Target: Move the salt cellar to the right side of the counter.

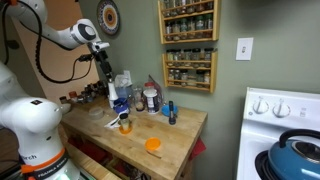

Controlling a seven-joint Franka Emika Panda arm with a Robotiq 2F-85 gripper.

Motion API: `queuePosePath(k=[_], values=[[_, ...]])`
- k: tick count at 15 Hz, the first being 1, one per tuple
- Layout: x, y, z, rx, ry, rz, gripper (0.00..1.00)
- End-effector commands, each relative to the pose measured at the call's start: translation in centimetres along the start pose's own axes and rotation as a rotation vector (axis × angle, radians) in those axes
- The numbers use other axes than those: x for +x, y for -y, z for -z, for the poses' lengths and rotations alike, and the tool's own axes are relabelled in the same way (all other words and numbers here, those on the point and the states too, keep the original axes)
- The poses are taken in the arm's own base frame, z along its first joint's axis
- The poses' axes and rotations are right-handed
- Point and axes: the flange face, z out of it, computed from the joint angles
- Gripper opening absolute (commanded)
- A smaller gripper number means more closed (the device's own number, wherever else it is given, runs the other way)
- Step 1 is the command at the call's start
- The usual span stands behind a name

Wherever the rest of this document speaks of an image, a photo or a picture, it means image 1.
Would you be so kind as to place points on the white canister red lid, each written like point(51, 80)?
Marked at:
point(151, 100)

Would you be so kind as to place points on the white wall outlet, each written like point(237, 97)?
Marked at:
point(127, 74)

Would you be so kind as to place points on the blue tissue box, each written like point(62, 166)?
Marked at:
point(122, 92)

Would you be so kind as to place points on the black stove burner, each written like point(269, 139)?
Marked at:
point(261, 166)

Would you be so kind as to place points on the red-lid spice jar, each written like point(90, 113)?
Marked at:
point(73, 96)

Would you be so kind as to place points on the blue cup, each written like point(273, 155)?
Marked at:
point(121, 105)

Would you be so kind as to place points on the glass spice jar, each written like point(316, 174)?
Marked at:
point(207, 79)
point(200, 78)
point(209, 4)
point(190, 6)
point(177, 7)
point(196, 56)
point(184, 29)
point(169, 31)
point(191, 28)
point(208, 56)
point(171, 76)
point(168, 8)
point(187, 57)
point(177, 77)
point(200, 26)
point(184, 78)
point(176, 30)
point(208, 25)
point(178, 57)
point(200, 5)
point(170, 57)

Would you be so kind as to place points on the wooden butcher block counter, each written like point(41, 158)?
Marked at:
point(166, 146)

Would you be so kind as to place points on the white light switch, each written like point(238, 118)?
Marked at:
point(244, 49)

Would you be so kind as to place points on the red cloth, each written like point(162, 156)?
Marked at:
point(198, 148)

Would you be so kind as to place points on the dark sauce bottle black cap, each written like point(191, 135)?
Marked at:
point(94, 90)

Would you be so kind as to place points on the decorative wall plate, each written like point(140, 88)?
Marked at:
point(108, 16)

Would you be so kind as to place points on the clear zip bag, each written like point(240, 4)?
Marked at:
point(159, 90)

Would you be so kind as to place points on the white stove knob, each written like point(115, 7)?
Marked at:
point(260, 107)
point(281, 110)

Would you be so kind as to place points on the wooden spice rack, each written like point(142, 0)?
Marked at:
point(213, 76)
point(216, 20)

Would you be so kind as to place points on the blue kettle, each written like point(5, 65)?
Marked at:
point(286, 166)

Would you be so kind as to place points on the white stove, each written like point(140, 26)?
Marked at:
point(300, 110)

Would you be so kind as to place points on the orange plastic lid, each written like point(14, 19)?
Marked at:
point(125, 131)
point(152, 144)

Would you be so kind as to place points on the small glass jar black lid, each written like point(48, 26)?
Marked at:
point(124, 121)

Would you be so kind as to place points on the steel pepper grinder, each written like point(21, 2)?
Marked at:
point(104, 87)

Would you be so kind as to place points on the white crumpled tissue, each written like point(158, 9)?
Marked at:
point(122, 81)

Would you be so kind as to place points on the blue bowl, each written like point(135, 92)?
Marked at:
point(165, 110)

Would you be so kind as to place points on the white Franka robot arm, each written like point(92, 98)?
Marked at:
point(30, 120)

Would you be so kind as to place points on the black flashlight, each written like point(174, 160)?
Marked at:
point(172, 113)

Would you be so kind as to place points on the white bowl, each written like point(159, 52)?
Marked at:
point(66, 108)

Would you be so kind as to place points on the clear plastic container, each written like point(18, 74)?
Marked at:
point(96, 113)

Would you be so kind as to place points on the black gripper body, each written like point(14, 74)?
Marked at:
point(104, 63)

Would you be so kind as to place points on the brown spice jar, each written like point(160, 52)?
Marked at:
point(63, 100)

